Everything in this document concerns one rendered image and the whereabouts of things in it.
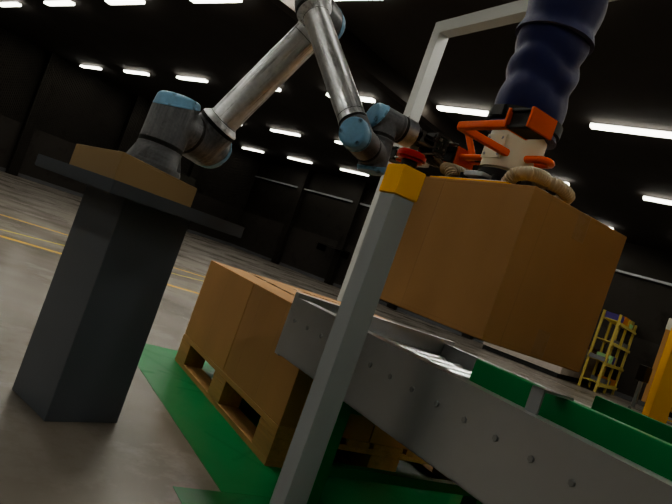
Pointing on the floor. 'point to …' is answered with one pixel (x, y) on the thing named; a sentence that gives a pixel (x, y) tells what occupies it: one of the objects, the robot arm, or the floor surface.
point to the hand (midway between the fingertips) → (452, 158)
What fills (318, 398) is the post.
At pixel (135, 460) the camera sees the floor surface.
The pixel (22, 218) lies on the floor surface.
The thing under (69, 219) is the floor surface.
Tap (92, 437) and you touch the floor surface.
